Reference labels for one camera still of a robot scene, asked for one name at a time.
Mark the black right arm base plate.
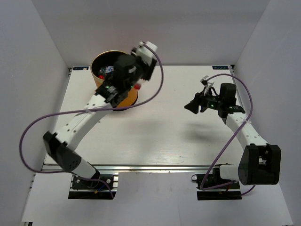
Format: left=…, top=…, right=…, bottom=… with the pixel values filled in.
left=191, top=174, right=242, bottom=201

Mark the aluminium table edge rail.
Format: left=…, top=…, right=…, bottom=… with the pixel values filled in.
left=41, top=163, right=236, bottom=174

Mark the blue logo sticker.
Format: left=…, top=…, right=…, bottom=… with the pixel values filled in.
left=212, top=65, right=229, bottom=70
left=72, top=66, right=89, bottom=71

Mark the orange cylindrical bin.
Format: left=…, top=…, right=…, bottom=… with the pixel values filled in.
left=90, top=50, right=138, bottom=111

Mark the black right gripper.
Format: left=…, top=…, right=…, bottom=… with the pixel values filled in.
left=184, top=87, right=224, bottom=114

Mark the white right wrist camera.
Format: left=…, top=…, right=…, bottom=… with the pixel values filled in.
left=200, top=76, right=214, bottom=95

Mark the blue logo sticker left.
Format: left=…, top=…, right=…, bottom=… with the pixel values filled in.
left=72, top=66, right=89, bottom=71

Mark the blue logo sticker right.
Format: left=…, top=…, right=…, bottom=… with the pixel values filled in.
left=212, top=65, right=229, bottom=70

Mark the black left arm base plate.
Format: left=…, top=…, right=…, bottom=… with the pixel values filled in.
left=68, top=174, right=118, bottom=200

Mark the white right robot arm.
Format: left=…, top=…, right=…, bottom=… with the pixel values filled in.
left=184, top=83, right=281, bottom=188

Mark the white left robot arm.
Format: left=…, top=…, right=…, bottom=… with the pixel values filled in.
left=43, top=53, right=157, bottom=188

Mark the red cap cola bottle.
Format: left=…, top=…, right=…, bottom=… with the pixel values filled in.
left=134, top=79, right=146, bottom=90

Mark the blue label water bottle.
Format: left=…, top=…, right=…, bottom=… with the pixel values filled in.
left=98, top=66, right=114, bottom=74

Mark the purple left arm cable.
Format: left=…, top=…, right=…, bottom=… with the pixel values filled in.
left=19, top=44, right=165, bottom=199

